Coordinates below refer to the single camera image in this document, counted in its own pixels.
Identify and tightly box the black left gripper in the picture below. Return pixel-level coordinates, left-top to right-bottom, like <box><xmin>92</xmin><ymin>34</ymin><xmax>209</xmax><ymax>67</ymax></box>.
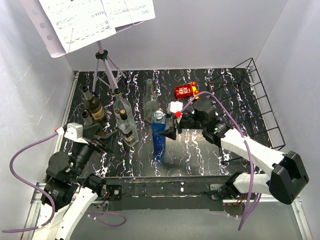
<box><xmin>70</xmin><ymin>123</ymin><xmax>119</xmax><ymax>178</ymax></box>

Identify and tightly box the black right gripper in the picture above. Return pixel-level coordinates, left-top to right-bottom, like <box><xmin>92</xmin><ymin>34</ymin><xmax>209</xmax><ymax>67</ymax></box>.
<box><xmin>157</xmin><ymin>109</ymin><xmax>206</xmax><ymax>140</ymax></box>

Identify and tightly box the blue rectangular bottle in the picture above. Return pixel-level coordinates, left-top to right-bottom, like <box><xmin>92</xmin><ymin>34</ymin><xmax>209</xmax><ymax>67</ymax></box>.
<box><xmin>151</xmin><ymin>110</ymin><xmax>166</xmax><ymax>151</ymax></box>

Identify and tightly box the dark green wine bottle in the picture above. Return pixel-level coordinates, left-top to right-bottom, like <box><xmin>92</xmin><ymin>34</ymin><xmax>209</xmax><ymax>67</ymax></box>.
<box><xmin>80</xmin><ymin>85</ymin><xmax>106</xmax><ymax>122</ymax></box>

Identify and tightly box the clear tall glass bottle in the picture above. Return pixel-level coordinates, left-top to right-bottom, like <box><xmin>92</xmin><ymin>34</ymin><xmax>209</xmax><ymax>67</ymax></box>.
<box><xmin>143</xmin><ymin>78</ymin><xmax>160</xmax><ymax>123</ymax></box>

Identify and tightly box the clear square liquor bottle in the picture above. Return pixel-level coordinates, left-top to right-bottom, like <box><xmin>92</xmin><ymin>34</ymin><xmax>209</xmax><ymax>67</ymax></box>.
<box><xmin>117</xmin><ymin>108</ymin><xmax>139</xmax><ymax>147</ymax></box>

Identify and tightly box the clear corked glass bottle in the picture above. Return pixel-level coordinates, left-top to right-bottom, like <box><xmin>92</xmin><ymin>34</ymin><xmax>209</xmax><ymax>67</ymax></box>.
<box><xmin>112</xmin><ymin>88</ymin><xmax>134</xmax><ymax>127</ymax></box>

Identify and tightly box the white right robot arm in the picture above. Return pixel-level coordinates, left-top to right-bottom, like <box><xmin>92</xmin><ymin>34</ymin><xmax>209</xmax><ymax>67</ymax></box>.
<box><xmin>160</xmin><ymin>98</ymin><xmax>309</xmax><ymax>205</ymax></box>

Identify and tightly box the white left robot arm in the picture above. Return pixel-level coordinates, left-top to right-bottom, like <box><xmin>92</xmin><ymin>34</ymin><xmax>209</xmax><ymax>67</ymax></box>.
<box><xmin>32</xmin><ymin>122</ymin><xmax>119</xmax><ymax>240</ymax></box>

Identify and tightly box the red yellow toy block car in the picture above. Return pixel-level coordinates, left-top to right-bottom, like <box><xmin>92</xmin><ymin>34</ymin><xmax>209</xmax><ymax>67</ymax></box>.
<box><xmin>174</xmin><ymin>81</ymin><xmax>200</xmax><ymax>99</ymax></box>

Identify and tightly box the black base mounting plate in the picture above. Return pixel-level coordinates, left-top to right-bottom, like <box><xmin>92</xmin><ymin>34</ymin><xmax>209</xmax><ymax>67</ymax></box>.
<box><xmin>105</xmin><ymin>175</ymin><xmax>230</xmax><ymax>211</ymax></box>

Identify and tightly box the lilac music stand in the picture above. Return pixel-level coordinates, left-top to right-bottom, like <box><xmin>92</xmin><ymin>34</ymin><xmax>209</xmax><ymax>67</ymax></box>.
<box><xmin>21</xmin><ymin>0</ymin><xmax>143</xmax><ymax>90</ymax></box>

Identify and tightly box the white sheet music left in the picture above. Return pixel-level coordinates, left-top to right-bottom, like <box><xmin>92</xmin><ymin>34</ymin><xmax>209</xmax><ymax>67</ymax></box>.
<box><xmin>40</xmin><ymin>0</ymin><xmax>116</xmax><ymax>54</ymax></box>

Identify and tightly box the white sheet music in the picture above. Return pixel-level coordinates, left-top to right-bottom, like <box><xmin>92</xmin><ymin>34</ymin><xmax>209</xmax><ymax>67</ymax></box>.
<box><xmin>102</xmin><ymin>0</ymin><xmax>156</xmax><ymax>28</ymax></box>
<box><xmin>40</xmin><ymin>0</ymin><xmax>116</xmax><ymax>54</ymax></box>

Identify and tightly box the white sheet music right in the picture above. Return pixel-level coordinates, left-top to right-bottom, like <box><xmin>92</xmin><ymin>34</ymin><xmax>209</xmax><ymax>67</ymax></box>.
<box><xmin>102</xmin><ymin>0</ymin><xmax>156</xmax><ymax>28</ymax></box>

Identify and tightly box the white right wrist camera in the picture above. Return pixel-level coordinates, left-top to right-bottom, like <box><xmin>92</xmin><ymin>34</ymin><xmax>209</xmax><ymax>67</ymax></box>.
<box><xmin>166</xmin><ymin>101</ymin><xmax>183</xmax><ymax>119</ymax></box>

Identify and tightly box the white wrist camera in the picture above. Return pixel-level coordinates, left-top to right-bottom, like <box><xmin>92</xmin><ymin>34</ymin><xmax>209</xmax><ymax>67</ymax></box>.
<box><xmin>55</xmin><ymin>123</ymin><xmax>88</xmax><ymax>144</ymax></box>
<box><xmin>166</xmin><ymin>101</ymin><xmax>183</xmax><ymax>119</ymax></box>

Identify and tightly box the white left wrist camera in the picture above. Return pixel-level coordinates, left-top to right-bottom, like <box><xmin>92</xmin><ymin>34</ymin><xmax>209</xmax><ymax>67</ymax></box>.
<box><xmin>55</xmin><ymin>123</ymin><xmax>88</xmax><ymax>144</ymax></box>

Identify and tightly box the black wire wine rack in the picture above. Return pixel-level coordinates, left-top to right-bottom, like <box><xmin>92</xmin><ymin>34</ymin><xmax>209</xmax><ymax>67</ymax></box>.
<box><xmin>205</xmin><ymin>57</ymin><xmax>286</xmax><ymax>151</ymax></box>

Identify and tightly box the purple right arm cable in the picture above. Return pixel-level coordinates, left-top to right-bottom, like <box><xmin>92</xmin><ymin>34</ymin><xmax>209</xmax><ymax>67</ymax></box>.
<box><xmin>179</xmin><ymin>91</ymin><xmax>263</xmax><ymax>231</ymax></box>

